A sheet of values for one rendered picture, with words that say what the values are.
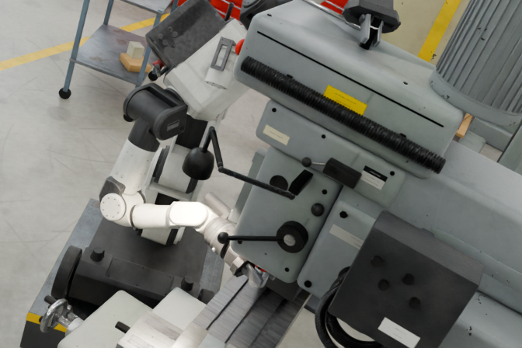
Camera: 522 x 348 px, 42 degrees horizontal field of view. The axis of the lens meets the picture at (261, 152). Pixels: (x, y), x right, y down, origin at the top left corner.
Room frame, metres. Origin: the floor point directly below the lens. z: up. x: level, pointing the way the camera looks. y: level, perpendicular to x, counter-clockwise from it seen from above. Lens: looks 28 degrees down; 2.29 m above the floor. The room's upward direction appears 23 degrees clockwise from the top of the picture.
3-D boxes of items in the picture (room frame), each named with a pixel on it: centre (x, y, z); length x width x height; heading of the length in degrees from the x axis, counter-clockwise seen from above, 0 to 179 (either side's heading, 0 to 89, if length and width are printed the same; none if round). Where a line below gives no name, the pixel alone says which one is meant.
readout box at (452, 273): (1.01, -0.33, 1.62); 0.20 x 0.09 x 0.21; 76
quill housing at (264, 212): (1.40, -0.12, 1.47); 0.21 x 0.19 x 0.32; 166
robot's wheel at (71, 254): (1.92, 0.50, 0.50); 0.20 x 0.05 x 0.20; 7
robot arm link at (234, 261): (1.45, -0.04, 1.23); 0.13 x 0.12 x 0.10; 147
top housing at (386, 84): (1.40, -0.13, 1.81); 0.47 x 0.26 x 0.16; 76
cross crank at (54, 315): (1.52, 0.37, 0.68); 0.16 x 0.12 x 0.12; 76
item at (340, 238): (1.35, -0.31, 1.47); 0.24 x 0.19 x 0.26; 166
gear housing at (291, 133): (1.39, -0.16, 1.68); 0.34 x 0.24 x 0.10; 76
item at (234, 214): (1.43, -0.01, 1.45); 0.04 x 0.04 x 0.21; 76
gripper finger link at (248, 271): (1.38, -0.10, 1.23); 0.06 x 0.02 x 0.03; 57
